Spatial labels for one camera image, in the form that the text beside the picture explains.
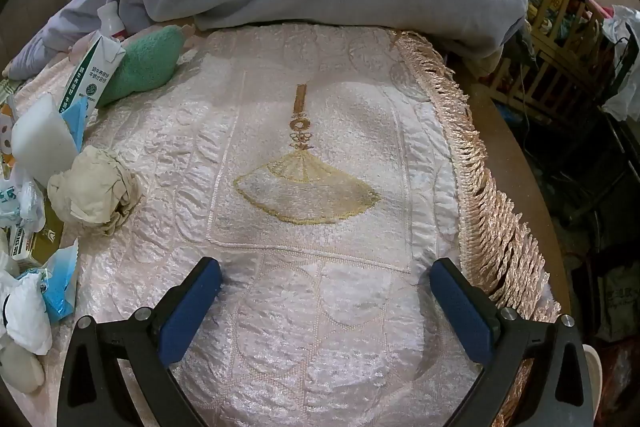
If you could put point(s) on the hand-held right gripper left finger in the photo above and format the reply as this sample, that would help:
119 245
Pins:
192 312

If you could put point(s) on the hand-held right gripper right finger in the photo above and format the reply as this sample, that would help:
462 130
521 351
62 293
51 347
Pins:
460 312

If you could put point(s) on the cream plastic bin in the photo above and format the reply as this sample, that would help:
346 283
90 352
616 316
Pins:
595 372

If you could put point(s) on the beige paper ball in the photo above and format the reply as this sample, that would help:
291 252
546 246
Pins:
92 192

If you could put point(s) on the white orange snack wrapper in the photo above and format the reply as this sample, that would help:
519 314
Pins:
5 132

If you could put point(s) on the white green milk carton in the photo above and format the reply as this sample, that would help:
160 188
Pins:
92 72

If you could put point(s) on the blue packet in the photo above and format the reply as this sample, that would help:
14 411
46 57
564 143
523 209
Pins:
60 282
77 122

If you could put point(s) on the grey printed shopping bag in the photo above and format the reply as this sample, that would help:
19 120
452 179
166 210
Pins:
620 302

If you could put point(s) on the crumpled white plastic bag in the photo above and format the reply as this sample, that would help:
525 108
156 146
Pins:
27 317

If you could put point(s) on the yellow green small box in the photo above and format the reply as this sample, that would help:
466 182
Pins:
47 232

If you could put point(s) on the cream plastic lid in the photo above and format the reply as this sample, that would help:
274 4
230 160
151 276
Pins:
17 369

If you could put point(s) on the pink embroidered fringed bedspread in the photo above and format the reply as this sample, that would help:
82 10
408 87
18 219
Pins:
310 132

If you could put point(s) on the white foam block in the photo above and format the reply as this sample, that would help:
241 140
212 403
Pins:
37 137

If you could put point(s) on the green packet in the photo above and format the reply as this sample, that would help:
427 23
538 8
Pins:
145 67

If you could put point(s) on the wooden crib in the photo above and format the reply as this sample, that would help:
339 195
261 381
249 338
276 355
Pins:
550 42

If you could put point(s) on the white bottle red label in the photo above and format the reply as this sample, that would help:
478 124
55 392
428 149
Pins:
109 19

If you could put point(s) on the brown wooden bed frame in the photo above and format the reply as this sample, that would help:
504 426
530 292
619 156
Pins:
505 142

